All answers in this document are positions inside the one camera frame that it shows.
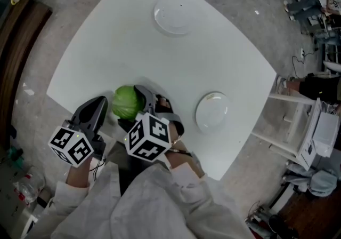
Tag person's dark trousers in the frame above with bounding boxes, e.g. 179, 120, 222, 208
106, 140, 173, 198

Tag white box appliance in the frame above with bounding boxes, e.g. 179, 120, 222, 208
297, 98, 341, 172

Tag clear plastic bag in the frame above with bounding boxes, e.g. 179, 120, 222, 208
12, 170, 46, 204

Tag person's left forearm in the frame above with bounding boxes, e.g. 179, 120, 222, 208
65, 155, 93, 188

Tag gold bracelet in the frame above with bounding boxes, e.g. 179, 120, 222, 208
170, 136, 185, 148

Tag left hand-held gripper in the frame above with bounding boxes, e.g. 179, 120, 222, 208
47, 95, 109, 167

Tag white square table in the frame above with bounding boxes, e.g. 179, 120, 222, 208
46, 0, 278, 181

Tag small white table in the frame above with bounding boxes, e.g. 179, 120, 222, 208
251, 92, 320, 165

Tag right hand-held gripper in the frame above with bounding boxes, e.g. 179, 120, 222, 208
117, 84, 185, 163

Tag wooden steps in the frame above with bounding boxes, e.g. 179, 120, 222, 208
0, 0, 53, 150

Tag white round plate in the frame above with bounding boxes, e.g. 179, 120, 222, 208
153, 0, 198, 37

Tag person's right forearm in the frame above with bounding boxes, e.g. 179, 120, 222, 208
163, 123, 194, 171

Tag green cabbage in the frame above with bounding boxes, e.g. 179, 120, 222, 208
111, 85, 146, 123

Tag person's right hand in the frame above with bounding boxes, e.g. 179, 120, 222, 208
155, 95, 173, 112

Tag person's white coat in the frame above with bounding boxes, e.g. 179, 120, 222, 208
23, 149, 256, 239

